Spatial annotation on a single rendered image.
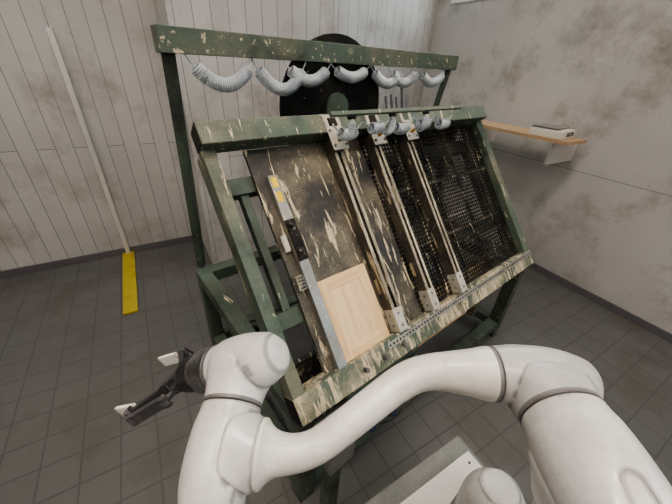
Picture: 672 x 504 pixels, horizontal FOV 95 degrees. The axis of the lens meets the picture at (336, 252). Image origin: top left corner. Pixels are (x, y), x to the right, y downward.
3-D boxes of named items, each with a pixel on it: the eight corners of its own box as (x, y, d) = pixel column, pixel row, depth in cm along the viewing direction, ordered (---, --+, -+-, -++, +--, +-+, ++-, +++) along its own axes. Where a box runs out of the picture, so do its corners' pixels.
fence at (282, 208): (334, 368, 145) (339, 370, 141) (264, 179, 145) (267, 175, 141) (342, 363, 147) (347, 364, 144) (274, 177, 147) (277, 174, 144)
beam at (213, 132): (198, 155, 131) (201, 144, 122) (189, 133, 131) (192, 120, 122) (475, 123, 252) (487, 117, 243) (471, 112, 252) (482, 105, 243)
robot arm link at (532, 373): (489, 327, 60) (523, 389, 48) (585, 330, 59) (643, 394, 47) (473, 372, 66) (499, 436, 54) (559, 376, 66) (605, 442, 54)
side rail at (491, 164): (510, 254, 252) (524, 251, 243) (463, 128, 252) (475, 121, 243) (515, 251, 257) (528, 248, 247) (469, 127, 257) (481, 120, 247)
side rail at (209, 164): (283, 395, 136) (293, 400, 127) (196, 161, 136) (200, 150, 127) (294, 388, 139) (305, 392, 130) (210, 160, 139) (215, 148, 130)
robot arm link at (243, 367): (209, 331, 62) (185, 401, 54) (267, 314, 56) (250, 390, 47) (246, 351, 69) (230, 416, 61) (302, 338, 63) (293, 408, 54)
